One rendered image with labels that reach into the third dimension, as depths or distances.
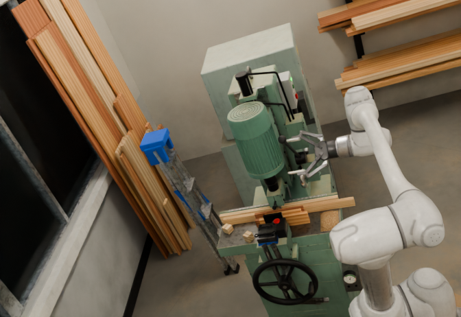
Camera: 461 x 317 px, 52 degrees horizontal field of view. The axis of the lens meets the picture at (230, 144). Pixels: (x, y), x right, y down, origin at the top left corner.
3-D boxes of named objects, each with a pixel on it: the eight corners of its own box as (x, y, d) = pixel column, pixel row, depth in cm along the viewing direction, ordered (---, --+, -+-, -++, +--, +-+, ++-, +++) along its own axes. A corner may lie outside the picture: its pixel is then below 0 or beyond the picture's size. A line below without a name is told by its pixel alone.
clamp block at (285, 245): (261, 262, 214) (255, 248, 210) (263, 241, 225) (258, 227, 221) (293, 258, 209) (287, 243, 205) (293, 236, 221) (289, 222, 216)
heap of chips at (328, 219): (320, 231, 213) (319, 227, 212) (320, 213, 223) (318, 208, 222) (339, 228, 211) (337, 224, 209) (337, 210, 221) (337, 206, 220)
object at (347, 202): (225, 226, 239) (222, 220, 237) (226, 223, 241) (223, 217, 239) (355, 205, 220) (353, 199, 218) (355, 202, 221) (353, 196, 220)
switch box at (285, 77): (285, 111, 230) (276, 82, 222) (286, 101, 238) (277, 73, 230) (297, 108, 228) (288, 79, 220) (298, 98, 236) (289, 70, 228)
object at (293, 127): (293, 150, 230) (285, 125, 222) (293, 141, 237) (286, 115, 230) (310, 147, 227) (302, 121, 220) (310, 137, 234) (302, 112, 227)
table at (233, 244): (217, 272, 222) (212, 263, 219) (226, 227, 247) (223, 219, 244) (346, 256, 204) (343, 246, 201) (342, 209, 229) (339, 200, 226)
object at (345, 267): (346, 292, 225) (342, 281, 221) (344, 272, 235) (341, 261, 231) (363, 291, 223) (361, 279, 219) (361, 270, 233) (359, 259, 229)
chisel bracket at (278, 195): (271, 210, 224) (265, 197, 220) (273, 191, 235) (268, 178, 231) (286, 208, 222) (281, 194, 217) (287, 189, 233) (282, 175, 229)
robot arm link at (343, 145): (350, 136, 196) (336, 139, 198) (348, 132, 188) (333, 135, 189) (354, 158, 194) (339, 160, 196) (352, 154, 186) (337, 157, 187)
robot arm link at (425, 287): (465, 323, 179) (459, 285, 168) (418, 336, 181) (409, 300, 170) (445, 290, 193) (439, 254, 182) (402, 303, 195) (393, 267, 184)
